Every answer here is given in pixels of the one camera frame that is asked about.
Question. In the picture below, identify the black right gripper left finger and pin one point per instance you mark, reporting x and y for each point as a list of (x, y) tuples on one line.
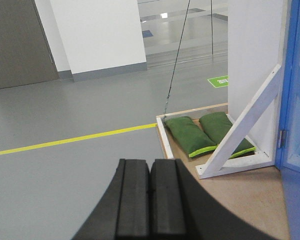
[(122, 213)]

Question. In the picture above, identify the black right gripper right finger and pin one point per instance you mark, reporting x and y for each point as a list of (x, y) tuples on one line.
[(181, 209)]

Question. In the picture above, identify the blue door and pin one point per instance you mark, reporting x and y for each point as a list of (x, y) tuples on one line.
[(288, 158)]

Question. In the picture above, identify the wooden base platform of door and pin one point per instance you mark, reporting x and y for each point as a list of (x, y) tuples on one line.
[(249, 186)]

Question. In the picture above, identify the silver door hinge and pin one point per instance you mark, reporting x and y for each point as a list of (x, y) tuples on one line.
[(282, 138)]

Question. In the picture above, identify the grey metal door background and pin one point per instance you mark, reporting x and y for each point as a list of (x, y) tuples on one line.
[(25, 55)]

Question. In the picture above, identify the green sandbag left of pair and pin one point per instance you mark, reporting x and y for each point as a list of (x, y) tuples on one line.
[(193, 141)]

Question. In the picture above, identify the green sandbag of pair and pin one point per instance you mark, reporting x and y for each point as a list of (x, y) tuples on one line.
[(193, 141), (216, 125)]

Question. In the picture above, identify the green sandbag right of pair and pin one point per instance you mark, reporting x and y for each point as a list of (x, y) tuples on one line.
[(216, 125)]

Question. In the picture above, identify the white wooden door frame stand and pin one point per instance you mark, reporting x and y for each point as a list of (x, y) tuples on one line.
[(256, 53)]

